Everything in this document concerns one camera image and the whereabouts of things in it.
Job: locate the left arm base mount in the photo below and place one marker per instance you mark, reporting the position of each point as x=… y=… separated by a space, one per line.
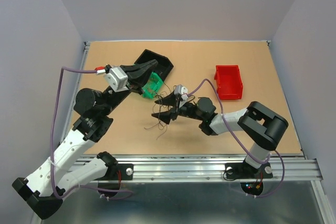
x=115 y=176

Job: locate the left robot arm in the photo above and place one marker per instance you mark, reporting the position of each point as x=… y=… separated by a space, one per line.
x=51 y=183

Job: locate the aluminium mounting rail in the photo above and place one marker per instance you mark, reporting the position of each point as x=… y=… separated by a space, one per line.
x=181 y=152

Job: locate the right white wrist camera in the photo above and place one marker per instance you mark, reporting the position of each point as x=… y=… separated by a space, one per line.
x=181 y=92

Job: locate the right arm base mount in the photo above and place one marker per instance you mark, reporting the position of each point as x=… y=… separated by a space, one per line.
x=254 y=177

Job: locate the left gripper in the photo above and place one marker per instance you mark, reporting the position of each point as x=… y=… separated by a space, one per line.
x=140 y=71

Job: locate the green plastic bin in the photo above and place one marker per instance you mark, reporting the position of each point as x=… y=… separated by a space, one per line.
x=153 y=85

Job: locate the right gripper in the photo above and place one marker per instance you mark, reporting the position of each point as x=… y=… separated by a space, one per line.
x=170 y=99

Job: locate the black plastic bin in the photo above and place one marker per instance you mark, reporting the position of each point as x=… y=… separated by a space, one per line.
x=164 y=66

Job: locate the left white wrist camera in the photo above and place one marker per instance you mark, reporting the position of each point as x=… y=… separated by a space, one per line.
x=117 y=79

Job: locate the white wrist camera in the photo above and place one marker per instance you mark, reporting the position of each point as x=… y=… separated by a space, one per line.
x=117 y=79
x=181 y=92

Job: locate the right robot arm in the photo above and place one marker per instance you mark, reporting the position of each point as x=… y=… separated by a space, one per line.
x=256 y=128

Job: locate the red plastic bin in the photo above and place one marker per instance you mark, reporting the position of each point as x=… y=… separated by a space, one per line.
x=229 y=85

